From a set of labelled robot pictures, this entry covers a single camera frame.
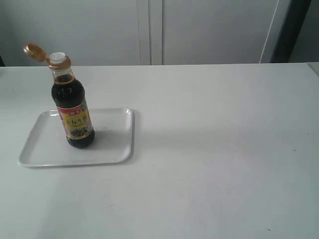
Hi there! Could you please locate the soy sauce bottle gold cap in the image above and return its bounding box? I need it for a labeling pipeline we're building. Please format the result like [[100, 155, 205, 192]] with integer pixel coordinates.
[[23, 43, 95, 148]]

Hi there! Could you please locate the white rectangular plastic tray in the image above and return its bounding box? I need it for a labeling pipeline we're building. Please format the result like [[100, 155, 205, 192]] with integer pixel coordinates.
[[18, 108, 135, 168]]

